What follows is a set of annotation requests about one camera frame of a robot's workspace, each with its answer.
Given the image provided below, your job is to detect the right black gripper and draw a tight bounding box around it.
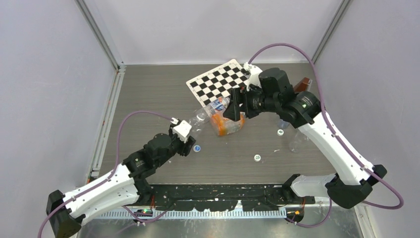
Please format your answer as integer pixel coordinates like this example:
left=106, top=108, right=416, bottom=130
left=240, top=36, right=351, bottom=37
left=222, top=83, right=278, bottom=121

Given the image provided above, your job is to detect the blue white bottle cap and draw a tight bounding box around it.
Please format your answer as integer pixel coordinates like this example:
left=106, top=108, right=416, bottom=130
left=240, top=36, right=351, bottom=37
left=193, top=145, right=201, bottom=152

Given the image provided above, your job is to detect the clear bottle blue label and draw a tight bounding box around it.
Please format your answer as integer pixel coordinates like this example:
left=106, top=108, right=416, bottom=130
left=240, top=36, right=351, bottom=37
left=195, top=97, right=230, bottom=121

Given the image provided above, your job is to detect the clear plastic bottle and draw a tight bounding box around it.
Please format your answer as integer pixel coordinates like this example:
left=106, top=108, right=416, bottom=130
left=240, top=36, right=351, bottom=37
left=187, top=116, right=209, bottom=139

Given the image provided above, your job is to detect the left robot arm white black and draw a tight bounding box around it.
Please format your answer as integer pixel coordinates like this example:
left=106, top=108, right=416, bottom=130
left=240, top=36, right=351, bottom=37
left=46, top=120, right=196, bottom=238

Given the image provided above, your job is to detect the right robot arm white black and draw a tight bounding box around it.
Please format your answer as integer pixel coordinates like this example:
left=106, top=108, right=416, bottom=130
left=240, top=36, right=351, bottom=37
left=223, top=68, right=387, bottom=209

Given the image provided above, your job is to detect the orange crushed plastic bottle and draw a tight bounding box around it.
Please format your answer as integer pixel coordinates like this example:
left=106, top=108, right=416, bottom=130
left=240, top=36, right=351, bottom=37
left=210, top=112, right=245, bottom=136

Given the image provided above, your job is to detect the upright bottle white red cap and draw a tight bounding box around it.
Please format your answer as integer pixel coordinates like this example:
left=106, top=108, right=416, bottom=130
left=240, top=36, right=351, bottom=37
left=276, top=119, right=290, bottom=129

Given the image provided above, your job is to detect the black white chessboard mat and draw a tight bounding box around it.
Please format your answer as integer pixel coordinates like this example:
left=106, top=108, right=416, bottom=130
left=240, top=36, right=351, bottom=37
left=186, top=59, right=249, bottom=107

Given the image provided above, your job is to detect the white green cap front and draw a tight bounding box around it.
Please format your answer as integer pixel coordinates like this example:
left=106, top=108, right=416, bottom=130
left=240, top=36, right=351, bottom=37
left=254, top=154, right=261, bottom=162

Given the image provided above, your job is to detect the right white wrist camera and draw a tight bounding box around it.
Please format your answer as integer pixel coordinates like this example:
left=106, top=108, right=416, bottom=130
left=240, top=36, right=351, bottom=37
left=243, top=62, right=262, bottom=91

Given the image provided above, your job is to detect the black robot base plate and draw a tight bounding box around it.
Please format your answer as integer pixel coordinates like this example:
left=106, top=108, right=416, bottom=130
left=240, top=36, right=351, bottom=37
left=146, top=184, right=315, bottom=212

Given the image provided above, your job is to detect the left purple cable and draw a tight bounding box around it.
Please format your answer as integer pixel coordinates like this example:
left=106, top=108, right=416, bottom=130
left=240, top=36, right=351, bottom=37
left=38, top=111, right=179, bottom=238

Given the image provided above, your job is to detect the purple cable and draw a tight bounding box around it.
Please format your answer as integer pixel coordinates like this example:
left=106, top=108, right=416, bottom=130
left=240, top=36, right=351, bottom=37
left=248, top=43, right=404, bottom=210
left=38, top=111, right=179, bottom=238

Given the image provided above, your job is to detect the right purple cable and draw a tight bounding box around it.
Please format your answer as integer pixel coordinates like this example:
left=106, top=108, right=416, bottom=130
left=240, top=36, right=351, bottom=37
left=248, top=43, right=404, bottom=210

